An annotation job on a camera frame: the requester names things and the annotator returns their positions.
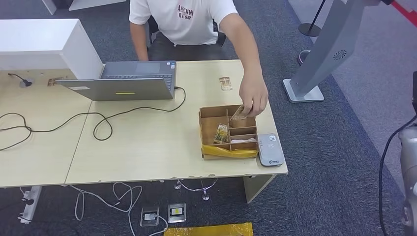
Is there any grey laptop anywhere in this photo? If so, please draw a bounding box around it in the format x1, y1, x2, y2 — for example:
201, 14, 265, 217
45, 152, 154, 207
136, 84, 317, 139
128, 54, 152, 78
55, 60, 177, 102

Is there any beige desk leg panel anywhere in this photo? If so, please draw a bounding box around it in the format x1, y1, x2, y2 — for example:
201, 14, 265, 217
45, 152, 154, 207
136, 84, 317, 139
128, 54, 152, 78
243, 175, 276, 203

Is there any black stanchion post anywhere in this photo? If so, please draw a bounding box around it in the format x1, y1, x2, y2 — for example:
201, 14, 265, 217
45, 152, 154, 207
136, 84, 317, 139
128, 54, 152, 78
298, 0, 327, 37

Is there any long black power cable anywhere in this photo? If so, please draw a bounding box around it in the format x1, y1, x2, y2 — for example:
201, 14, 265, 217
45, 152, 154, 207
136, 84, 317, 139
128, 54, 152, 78
0, 86, 186, 152

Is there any person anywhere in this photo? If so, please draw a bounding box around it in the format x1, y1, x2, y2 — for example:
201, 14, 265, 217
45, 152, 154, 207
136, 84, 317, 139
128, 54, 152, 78
129, 0, 269, 118

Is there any white power strip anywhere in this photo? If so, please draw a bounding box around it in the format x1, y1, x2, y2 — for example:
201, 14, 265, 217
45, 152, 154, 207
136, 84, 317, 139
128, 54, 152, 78
18, 185, 43, 225

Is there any white cable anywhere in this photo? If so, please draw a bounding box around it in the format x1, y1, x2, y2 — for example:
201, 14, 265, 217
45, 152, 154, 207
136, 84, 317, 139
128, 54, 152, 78
70, 182, 168, 236

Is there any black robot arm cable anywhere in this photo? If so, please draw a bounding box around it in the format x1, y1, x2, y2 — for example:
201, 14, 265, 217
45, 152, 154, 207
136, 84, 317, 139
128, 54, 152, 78
378, 114, 417, 236

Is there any chrome chair base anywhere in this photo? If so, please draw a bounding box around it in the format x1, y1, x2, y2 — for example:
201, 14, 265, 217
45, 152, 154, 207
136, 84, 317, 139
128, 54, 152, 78
174, 178, 219, 201

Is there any red barrier belt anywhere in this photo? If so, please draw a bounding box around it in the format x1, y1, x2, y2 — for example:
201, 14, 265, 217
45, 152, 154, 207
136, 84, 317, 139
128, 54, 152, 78
390, 0, 417, 27

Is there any person's left hand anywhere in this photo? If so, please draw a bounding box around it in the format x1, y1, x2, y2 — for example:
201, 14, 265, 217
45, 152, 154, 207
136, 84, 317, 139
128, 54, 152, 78
238, 73, 269, 118

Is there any short black cable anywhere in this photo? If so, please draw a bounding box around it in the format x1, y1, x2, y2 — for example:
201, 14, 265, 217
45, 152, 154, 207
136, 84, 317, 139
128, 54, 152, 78
7, 73, 33, 87

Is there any open floor socket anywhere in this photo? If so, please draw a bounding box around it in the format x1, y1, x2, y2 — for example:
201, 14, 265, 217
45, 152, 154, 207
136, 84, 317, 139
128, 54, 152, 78
140, 206, 160, 228

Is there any grey kiosk stand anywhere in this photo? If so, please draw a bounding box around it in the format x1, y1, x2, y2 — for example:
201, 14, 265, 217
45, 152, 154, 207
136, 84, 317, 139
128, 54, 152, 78
282, 0, 382, 104

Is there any yellow plastic bag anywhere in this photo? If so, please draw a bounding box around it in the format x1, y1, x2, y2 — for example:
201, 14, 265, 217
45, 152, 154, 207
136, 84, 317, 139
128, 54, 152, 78
164, 222, 254, 236

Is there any chrome ring base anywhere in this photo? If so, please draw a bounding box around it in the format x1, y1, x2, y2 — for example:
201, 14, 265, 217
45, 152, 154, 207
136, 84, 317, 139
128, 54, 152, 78
297, 49, 310, 66

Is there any brown wooden organizer box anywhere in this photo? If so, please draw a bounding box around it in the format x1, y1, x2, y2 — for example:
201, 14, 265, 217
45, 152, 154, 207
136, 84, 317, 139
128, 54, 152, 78
199, 104, 259, 160

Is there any white counter block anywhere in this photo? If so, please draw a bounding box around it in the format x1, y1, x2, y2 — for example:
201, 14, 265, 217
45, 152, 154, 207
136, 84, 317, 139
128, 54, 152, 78
0, 18, 104, 80

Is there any grey card reader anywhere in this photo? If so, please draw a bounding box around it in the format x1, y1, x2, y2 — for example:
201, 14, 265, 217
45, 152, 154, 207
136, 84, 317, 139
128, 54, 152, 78
257, 133, 285, 167

